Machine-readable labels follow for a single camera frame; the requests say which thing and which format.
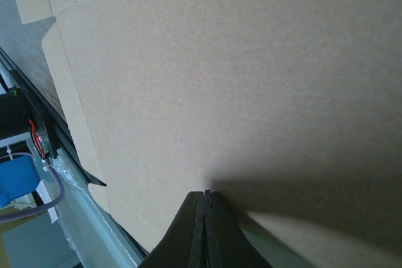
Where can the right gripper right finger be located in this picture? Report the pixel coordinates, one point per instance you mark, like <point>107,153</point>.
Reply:
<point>226,245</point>

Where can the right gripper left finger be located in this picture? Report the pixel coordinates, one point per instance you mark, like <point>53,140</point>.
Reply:
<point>183,243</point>

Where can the cardboard box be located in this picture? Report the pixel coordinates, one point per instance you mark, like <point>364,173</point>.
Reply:
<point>290,108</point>

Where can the blue box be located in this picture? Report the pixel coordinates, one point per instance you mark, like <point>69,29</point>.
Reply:
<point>18,178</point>

